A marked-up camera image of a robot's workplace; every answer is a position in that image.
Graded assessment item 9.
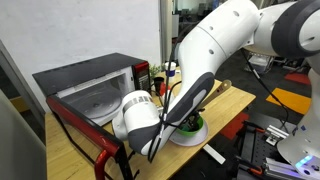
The pale grey round plate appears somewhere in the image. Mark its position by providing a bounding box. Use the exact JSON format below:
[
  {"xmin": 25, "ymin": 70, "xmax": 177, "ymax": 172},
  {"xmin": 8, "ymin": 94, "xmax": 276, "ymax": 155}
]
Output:
[{"xmin": 168, "ymin": 118, "xmax": 210, "ymax": 148}]

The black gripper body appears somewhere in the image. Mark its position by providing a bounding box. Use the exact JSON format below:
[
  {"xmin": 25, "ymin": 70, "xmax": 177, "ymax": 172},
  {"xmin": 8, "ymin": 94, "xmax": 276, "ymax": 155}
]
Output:
[{"xmin": 181, "ymin": 113, "xmax": 202, "ymax": 132}]

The green bowl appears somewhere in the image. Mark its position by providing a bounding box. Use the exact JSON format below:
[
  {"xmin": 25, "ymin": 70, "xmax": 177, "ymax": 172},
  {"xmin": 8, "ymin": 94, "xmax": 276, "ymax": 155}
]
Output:
[{"xmin": 174, "ymin": 114, "xmax": 205, "ymax": 137}]

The orange handled tool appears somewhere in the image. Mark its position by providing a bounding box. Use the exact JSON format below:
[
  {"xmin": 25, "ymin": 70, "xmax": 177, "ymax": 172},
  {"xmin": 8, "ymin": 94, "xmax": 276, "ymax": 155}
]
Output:
[{"xmin": 245, "ymin": 164, "xmax": 265, "ymax": 177}]

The orange floor mat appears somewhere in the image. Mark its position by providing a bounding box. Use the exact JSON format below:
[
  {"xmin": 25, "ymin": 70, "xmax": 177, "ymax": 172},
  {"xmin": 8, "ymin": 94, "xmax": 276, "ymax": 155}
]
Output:
[{"xmin": 265, "ymin": 87, "xmax": 313, "ymax": 116}]

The black and red microwave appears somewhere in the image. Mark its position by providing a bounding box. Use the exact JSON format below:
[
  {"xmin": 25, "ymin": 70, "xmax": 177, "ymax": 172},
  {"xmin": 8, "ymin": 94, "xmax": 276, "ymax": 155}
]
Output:
[{"xmin": 32, "ymin": 52, "xmax": 153, "ymax": 180}]

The white flat bar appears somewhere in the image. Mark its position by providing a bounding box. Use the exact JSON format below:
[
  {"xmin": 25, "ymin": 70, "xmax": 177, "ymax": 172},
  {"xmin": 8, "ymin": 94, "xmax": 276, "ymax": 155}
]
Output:
[{"xmin": 203, "ymin": 143, "xmax": 227, "ymax": 165}]

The red floor mat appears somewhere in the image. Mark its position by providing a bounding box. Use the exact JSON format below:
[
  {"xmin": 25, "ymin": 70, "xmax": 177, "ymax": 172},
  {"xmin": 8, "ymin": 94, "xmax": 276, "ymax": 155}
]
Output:
[
  {"xmin": 219, "ymin": 112, "xmax": 250, "ymax": 141},
  {"xmin": 284, "ymin": 72, "xmax": 312, "ymax": 86}
]

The aluminium extrusion bracket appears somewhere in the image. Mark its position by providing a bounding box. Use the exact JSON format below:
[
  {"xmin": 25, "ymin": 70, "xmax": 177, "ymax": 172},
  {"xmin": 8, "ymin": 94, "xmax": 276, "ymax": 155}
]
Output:
[{"xmin": 264, "ymin": 124, "xmax": 290, "ymax": 147}]

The small plant in white pot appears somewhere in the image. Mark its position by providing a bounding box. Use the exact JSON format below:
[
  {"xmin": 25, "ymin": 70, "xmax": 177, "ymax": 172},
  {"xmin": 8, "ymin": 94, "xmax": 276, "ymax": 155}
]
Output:
[{"xmin": 148, "ymin": 63, "xmax": 165, "ymax": 80}]

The white plastic stick tool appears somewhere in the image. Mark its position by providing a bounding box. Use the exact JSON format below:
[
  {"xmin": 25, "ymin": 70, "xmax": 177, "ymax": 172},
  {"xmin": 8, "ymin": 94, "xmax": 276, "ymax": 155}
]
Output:
[{"xmin": 199, "ymin": 79, "xmax": 233, "ymax": 110}]

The white paper cup blue band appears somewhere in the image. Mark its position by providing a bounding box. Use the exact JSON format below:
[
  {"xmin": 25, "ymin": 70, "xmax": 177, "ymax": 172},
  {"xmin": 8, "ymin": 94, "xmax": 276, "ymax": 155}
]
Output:
[{"xmin": 164, "ymin": 61, "xmax": 177, "ymax": 78}]

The metal wire cart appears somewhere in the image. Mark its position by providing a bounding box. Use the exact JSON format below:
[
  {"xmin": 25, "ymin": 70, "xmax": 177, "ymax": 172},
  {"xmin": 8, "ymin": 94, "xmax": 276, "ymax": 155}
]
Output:
[{"xmin": 247, "ymin": 53, "xmax": 278, "ymax": 75}]

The black cup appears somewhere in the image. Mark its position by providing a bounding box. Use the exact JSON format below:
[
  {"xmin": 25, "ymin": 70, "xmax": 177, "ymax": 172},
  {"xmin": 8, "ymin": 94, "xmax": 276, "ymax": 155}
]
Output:
[{"xmin": 153, "ymin": 76, "xmax": 166, "ymax": 98}]

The grey metal frame post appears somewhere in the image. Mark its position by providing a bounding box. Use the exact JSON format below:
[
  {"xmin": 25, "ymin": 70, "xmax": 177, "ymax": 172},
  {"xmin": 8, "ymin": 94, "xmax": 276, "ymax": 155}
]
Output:
[{"xmin": 0, "ymin": 41, "xmax": 48, "ymax": 180}]

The black perforated breadboard table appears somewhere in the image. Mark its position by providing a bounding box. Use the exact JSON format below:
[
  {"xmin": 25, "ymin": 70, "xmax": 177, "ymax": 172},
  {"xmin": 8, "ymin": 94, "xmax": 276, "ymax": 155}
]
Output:
[{"xmin": 234, "ymin": 113, "xmax": 320, "ymax": 180}]

